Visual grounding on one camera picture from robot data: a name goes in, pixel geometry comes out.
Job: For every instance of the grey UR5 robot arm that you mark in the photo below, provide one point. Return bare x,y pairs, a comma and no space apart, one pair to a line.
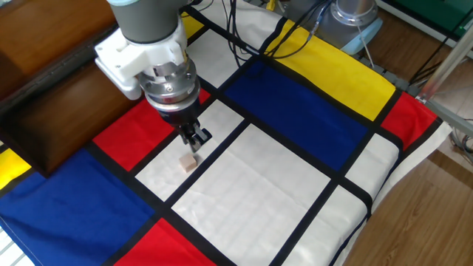
148,18

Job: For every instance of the small wooden cube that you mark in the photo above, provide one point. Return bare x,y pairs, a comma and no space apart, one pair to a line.
187,163

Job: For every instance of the aluminium frame post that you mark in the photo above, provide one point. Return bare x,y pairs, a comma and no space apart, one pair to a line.
447,63

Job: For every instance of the aluminium frame bar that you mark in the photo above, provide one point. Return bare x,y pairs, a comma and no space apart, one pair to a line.
454,118

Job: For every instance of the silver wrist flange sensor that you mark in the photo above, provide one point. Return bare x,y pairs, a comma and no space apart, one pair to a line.
170,92

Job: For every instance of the white slatted panel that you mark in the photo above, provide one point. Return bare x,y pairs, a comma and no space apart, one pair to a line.
11,251

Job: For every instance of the Mondrian pattern tablecloth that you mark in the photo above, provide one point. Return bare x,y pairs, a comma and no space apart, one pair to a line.
258,177

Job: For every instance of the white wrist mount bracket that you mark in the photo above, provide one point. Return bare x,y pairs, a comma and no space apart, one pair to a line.
125,59

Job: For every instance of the yellow plastic piece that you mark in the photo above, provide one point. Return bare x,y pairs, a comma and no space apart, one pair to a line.
271,4

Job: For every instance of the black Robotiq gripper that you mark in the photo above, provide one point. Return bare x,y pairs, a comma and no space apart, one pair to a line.
181,114

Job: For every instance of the brown wooden shelf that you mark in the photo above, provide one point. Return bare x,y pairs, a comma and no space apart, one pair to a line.
55,74

